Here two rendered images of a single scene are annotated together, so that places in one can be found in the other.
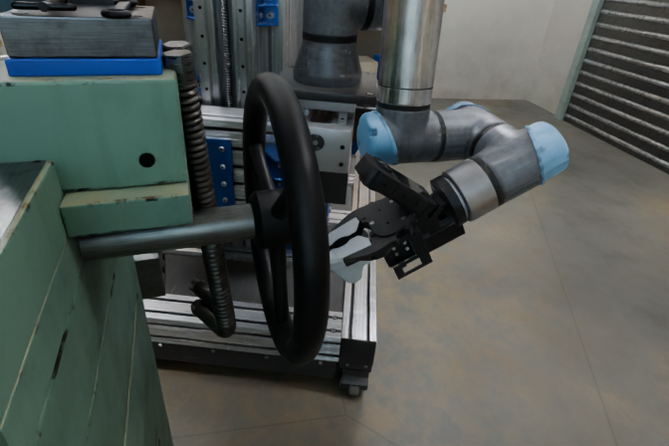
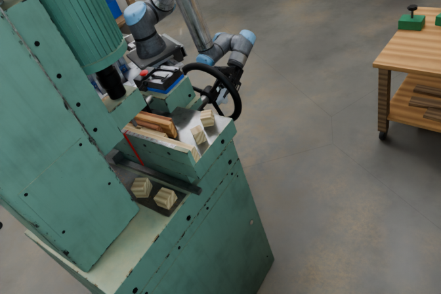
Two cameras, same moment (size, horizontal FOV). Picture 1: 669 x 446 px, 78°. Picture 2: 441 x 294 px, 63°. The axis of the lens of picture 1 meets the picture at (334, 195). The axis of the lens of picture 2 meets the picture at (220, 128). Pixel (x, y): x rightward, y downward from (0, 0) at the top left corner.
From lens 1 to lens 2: 1.02 m
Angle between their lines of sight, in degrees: 21
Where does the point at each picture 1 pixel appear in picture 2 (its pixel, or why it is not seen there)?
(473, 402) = (273, 132)
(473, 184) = (239, 57)
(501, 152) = (239, 44)
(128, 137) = (186, 92)
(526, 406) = (291, 120)
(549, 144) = (249, 35)
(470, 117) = (224, 39)
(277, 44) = not seen: hidden behind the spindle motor
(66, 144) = (178, 101)
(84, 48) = (173, 81)
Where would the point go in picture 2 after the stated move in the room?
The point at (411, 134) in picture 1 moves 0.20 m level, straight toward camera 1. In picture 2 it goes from (214, 54) to (234, 73)
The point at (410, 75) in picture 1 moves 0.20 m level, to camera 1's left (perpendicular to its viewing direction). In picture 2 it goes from (206, 39) to (165, 63)
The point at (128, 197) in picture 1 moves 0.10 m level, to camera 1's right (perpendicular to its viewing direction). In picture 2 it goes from (192, 104) to (214, 90)
